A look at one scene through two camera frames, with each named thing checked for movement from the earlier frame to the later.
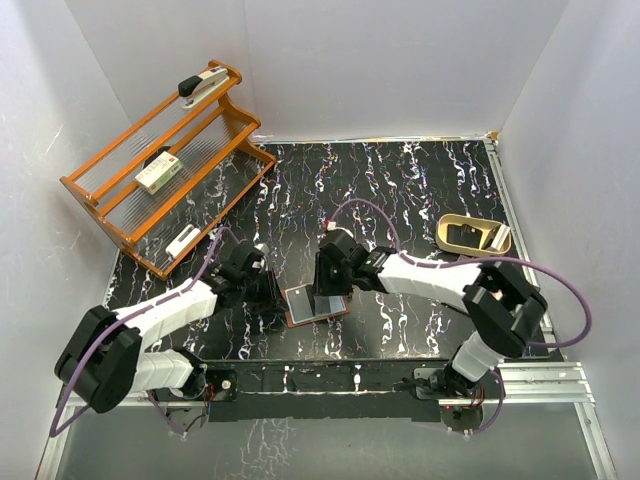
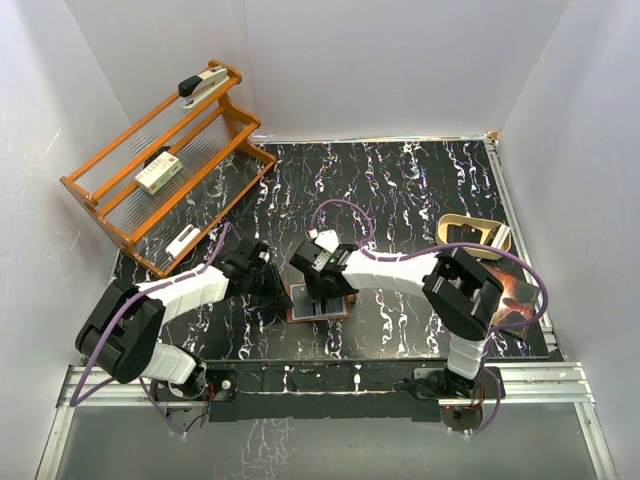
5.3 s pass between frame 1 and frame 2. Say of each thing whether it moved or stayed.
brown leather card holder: moved
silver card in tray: stayed
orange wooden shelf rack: stayed
